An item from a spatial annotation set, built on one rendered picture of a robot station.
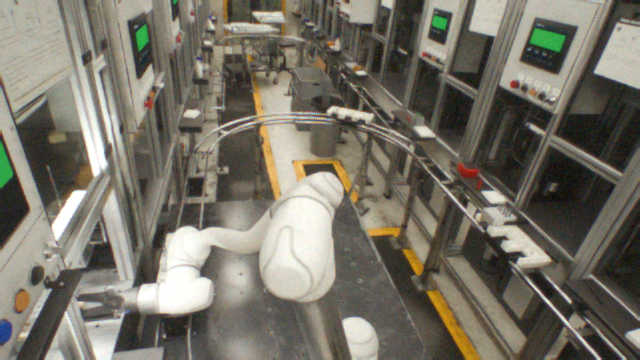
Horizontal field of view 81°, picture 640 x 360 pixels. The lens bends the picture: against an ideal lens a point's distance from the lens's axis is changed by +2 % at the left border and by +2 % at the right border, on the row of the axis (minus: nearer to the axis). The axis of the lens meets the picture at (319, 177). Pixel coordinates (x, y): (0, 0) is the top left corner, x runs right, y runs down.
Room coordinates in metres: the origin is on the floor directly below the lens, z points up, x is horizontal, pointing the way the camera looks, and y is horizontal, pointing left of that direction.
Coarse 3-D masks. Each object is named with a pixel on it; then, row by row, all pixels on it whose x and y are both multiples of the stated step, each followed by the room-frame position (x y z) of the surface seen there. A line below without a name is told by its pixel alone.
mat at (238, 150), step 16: (240, 80) 6.30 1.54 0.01; (256, 80) 6.42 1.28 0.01; (224, 96) 5.40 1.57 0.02; (240, 96) 5.49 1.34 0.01; (256, 96) 5.57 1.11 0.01; (224, 112) 4.79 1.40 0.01; (240, 112) 4.84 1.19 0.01; (256, 112) 4.90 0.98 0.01; (224, 128) 4.25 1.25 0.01; (224, 144) 3.81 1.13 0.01; (240, 144) 3.85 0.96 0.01; (224, 160) 3.44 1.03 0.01; (240, 160) 3.47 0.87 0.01; (272, 160) 3.56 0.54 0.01; (224, 176) 3.12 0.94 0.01; (240, 176) 3.15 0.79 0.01; (272, 176) 3.21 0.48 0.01; (224, 192) 2.84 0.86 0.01; (240, 192) 2.86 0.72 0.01
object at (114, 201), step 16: (96, 96) 0.95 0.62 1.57; (96, 112) 0.93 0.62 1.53; (32, 176) 0.56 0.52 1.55; (112, 176) 0.94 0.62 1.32; (112, 192) 0.92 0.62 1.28; (112, 208) 0.92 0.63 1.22; (112, 240) 0.91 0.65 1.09; (128, 240) 0.95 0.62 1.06; (128, 256) 0.92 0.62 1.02; (128, 272) 0.92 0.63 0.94; (80, 320) 0.55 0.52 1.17; (80, 336) 0.53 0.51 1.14
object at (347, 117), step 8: (328, 112) 2.88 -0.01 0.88; (336, 112) 2.94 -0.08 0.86; (344, 112) 2.90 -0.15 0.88; (352, 112) 2.93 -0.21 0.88; (360, 112) 2.93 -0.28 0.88; (336, 120) 2.86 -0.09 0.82; (344, 120) 2.85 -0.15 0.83; (352, 120) 2.82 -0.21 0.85; (360, 120) 2.87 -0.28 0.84; (368, 120) 2.78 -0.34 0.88
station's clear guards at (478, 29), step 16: (480, 0) 2.47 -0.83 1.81; (496, 0) 2.33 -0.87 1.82; (480, 16) 2.43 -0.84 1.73; (496, 16) 2.29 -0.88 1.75; (464, 32) 2.55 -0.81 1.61; (480, 32) 2.38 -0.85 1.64; (496, 32) 2.25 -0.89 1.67; (464, 48) 2.51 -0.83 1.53; (480, 48) 2.35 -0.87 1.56; (464, 64) 2.46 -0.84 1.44; (480, 64) 2.31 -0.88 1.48; (416, 80) 3.02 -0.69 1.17; (432, 80) 2.78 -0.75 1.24; (464, 80) 2.41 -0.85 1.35; (480, 80) 2.26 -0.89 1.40; (416, 96) 2.96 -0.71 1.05; (432, 96) 2.73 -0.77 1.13; (416, 112) 2.90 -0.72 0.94; (432, 112) 2.68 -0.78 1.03
